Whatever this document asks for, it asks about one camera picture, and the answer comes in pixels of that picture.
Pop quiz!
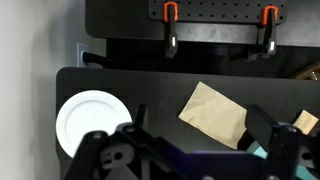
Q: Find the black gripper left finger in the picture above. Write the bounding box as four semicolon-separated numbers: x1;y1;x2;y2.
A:
64;104;188;180

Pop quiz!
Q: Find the tan paper napkin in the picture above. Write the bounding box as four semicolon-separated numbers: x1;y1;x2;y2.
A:
178;81;248;151

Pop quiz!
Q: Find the white wall outlet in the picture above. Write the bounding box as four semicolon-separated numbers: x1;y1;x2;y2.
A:
76;42;90;68

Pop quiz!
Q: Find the black desk board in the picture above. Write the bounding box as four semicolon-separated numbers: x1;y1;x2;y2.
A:
84;0;320;48

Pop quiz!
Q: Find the white round plate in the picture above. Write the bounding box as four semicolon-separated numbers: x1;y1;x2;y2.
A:
55;89;133;159

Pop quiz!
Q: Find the wooden chair frame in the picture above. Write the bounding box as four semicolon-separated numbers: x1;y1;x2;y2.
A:
289;61;320;81

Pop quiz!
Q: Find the black power plug cable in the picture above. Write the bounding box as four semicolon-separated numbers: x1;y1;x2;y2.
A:
82;51;114;69

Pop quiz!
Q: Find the orange black bar clamp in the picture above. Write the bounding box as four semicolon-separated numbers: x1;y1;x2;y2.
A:
260;5;280;59
162;1;180;59

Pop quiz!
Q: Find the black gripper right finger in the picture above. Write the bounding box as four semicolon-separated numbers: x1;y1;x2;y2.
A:
244;104;320;180

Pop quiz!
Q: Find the black perforated pegboard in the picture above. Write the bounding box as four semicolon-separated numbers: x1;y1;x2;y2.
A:
148;0;288;25

